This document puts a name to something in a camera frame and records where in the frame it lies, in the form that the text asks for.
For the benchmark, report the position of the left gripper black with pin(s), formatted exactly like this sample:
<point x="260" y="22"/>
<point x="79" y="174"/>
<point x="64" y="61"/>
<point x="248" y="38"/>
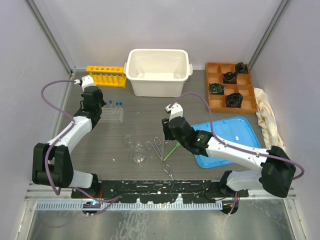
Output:
<point x="102" y="103"/>

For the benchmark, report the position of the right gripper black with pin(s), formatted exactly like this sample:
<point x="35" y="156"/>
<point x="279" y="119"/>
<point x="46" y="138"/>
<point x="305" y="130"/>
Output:
<point x="167" y="130"/>

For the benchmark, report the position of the clear acrylic tube rack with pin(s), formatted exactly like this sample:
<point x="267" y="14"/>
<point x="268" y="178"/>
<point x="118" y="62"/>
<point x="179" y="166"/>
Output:
<point x="112" y="115"/>

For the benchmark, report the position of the yellow test tube rack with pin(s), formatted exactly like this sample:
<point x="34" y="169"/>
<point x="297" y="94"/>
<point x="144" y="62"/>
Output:
<point x="107" y="76"/>

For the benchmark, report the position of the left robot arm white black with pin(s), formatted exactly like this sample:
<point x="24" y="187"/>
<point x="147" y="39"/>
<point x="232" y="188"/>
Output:
<point x="52" y="160"/>

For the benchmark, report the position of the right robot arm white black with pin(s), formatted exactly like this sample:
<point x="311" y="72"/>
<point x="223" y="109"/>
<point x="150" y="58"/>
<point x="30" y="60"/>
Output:
<point x="269" y="169"/>

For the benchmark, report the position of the green plastic spatula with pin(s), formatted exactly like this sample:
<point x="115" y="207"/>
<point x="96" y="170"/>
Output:
<point x="168" y="155"/>

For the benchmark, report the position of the metal crucible tongs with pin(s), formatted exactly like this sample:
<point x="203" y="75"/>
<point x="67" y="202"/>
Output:
<point x="155" y="145"/>

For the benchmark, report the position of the glass funnel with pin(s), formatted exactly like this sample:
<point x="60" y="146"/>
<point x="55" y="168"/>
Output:
<point x="138" y="155"/>

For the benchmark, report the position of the small glass beaker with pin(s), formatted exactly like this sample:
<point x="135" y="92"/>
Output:
<point x="129" y="140"/>

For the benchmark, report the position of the white plastic bin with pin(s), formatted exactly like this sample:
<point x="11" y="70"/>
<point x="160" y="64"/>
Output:
<point x="158" y="72"/>

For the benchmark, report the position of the orange compartment tray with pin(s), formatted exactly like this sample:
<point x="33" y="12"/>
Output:
<point x="230" y="88"/>

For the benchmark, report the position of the cream cloth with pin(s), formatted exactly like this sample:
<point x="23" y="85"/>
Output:
<point x="267" y="121"/>

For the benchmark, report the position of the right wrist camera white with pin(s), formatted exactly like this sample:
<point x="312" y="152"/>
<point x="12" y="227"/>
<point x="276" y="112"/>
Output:
<point x="174" y="111"/>

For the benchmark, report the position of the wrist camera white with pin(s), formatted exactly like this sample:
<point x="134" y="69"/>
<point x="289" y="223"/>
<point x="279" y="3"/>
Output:
<point x="84" y="82"/>
<point x="174" y="111"/>

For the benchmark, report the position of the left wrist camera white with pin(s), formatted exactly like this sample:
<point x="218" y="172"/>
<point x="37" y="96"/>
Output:
<point x="84" y="82"/>

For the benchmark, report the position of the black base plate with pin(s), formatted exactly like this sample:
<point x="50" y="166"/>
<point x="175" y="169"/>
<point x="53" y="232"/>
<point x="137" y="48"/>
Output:
<point x="162" y="191"/>

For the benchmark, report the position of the white slotted cable duct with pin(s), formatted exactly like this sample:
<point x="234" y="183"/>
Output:
<point x="92" y="205"/>

